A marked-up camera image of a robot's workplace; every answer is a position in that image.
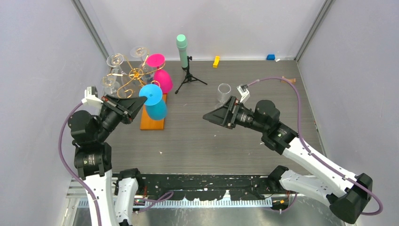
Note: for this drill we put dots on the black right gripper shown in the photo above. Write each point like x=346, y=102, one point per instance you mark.
x=226, y=115

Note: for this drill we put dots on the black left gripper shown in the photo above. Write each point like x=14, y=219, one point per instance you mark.
x=127, y=108

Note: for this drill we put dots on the clear wine glass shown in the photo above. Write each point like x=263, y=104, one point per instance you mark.
x=111, y=85
x=222, y=94
x=141, y=53
x=114, y=61

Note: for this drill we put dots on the blue wine glass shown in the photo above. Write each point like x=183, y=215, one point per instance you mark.
x=153, y=93

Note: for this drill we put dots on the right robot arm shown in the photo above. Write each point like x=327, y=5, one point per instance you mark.
x=342, y=191

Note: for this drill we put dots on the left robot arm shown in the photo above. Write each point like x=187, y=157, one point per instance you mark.
x=91, y=122

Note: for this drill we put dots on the orange wooden rack base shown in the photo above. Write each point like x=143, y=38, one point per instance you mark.
x=152, y=120

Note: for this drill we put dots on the pink wine glass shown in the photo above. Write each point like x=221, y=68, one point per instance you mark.
x=161, y=76

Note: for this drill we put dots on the black mini tripod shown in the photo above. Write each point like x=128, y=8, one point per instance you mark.
x=188, y=76

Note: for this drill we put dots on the yellow toy block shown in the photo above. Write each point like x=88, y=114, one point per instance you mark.
x=216, y=61

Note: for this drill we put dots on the small blue block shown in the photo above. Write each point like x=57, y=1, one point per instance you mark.
x=271, y=57

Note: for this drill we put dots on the tan wooden arch block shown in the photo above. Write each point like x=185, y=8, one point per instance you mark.
x=286, y=80

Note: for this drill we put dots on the mint green microphone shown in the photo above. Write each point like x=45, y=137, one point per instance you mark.
x=181, y=43

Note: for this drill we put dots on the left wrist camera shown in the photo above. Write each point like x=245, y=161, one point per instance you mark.
x=91, y=97

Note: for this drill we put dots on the gold wire glass rack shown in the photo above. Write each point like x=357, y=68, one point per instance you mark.
x=134, y=80

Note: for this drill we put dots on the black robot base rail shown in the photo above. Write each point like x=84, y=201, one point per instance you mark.
x=178, y=191

